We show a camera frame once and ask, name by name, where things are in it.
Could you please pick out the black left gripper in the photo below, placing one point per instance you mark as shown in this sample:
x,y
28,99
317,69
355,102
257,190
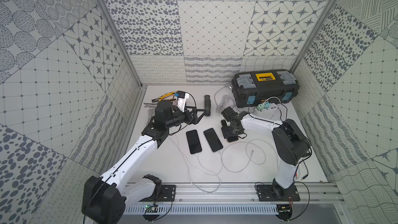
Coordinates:
x,y
192,115

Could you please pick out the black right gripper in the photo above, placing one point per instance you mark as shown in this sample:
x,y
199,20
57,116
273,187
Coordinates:
x,y
225,131

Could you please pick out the pink case phone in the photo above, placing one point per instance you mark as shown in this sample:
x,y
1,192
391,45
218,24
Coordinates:
x,y
233,138

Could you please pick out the white charging cable pink phone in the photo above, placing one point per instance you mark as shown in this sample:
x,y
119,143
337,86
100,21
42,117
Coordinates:
x,y
248,155

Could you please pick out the grey-green case phone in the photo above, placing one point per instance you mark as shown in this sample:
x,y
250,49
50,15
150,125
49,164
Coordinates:
x,y
213,140

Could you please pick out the white charging cable blue phone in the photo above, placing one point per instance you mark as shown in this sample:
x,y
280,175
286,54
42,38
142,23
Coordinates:
x,y
196,173

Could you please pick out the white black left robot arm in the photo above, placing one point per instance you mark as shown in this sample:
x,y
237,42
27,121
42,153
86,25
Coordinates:
x,y
105,198

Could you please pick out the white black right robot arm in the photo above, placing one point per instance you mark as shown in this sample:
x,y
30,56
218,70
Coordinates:
x,y
291,144

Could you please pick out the yellow black pliers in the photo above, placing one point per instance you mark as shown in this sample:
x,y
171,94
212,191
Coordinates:
x,y
166,97

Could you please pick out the green charger plugs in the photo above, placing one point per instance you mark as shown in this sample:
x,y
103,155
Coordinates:
x,y
265,105

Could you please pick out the white power strip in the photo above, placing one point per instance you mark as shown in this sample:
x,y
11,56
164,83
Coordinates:
x,y
276,108

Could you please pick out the black yellow toolbox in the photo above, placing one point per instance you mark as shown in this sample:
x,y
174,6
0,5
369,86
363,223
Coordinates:
x,y
254,88

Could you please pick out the silver wrench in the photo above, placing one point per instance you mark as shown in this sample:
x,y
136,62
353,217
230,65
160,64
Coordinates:
x,y
152,105

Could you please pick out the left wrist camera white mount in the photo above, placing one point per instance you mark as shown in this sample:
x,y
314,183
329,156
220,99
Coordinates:
x,y
181,99

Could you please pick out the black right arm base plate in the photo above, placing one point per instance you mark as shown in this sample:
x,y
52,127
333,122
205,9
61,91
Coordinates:
x,y
274,193

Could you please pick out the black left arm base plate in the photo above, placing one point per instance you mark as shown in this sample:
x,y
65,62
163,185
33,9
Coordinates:
x,y
166,193

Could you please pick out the aluminium front rail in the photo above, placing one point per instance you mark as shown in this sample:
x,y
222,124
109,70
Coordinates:
x,y
230,193

